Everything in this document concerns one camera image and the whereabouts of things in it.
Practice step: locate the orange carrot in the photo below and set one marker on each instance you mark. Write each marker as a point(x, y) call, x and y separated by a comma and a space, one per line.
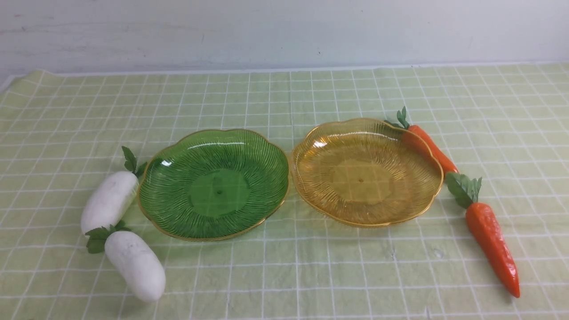
point(486, 230)
point(433, 149)

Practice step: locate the green glass plate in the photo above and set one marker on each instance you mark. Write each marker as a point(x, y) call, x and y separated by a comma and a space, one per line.
point(214, 185)

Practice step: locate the white radish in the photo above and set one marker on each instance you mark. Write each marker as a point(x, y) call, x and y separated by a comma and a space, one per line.
point(132, 257)
point(111, 199)

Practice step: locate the amber glass plate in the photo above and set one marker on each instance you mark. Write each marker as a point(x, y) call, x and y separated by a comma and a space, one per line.
point(366, 173)

